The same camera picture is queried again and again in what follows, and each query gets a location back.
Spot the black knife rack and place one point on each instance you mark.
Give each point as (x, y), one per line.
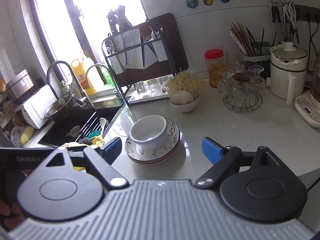
(124, 48)

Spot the chrome kitchen faucet right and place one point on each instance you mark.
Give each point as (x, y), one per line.
(98, 76)

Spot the cream blender base appliance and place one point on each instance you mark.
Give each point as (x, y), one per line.
(307, 104)

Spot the white toaster appliance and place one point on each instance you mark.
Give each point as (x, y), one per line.
(32, 111)

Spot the black left handheld gripper device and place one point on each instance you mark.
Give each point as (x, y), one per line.
(56, 191)

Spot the yellow detergent bottle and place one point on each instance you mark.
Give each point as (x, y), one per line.
(80, 66)

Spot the steel pot in sink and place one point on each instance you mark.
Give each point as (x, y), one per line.
(60, 109)

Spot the wire rack with glass cups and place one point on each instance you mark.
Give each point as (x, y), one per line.
(242, 85)

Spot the white electric kettle pot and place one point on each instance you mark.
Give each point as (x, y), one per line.
(288, 71)

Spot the green bottle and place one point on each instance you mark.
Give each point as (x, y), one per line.
(107, 77)

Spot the white drip tray with glasses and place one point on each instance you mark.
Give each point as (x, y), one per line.
(149, 90)

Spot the floral patterned ceramic plate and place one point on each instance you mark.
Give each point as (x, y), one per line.
(139, 155)

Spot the red lid plastic jar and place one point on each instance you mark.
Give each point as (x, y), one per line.
(215, 62)

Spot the white ceramic bowl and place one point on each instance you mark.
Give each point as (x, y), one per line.
(150, 132)

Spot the bowl with noodles and onion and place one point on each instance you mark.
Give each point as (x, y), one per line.
(184, 90)

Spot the chrome kitchen faucet left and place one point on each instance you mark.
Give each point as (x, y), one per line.
(84, 97)

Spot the hanging kitchen utensils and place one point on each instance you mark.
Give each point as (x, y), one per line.
(286, 15)

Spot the dark wooden cutting board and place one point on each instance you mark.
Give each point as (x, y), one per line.
(176, 52)

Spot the person's hand holding gripper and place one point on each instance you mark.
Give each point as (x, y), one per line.
(13, 215)

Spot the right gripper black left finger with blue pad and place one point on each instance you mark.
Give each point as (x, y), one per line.
(99, 161)

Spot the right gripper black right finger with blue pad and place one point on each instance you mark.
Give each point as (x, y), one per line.
(223, 160)

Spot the chrome kitchen faucet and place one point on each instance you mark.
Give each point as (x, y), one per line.
(84, 97)
(98, 76)

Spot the chopstick holder with chopsticks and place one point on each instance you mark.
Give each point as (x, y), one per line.
(250, 48)

